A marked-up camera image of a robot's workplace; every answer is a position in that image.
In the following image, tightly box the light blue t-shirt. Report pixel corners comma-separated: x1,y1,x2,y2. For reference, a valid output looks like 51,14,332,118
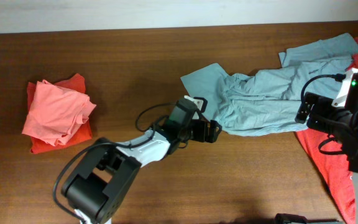
181,33,358,136

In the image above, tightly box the folded red shirt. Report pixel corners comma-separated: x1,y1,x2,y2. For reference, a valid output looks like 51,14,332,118
22,73,96,154

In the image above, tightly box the folded pink shirt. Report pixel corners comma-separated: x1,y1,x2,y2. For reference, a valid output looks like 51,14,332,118
22,80,96,146

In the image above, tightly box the red printed t-shirt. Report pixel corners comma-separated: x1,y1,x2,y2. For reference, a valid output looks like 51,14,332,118
282,34,358,223

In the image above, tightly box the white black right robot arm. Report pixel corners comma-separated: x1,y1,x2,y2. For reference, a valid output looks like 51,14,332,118
295,93,358,223

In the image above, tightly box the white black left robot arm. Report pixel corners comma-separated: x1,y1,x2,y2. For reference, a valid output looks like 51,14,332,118
61,116,222,223

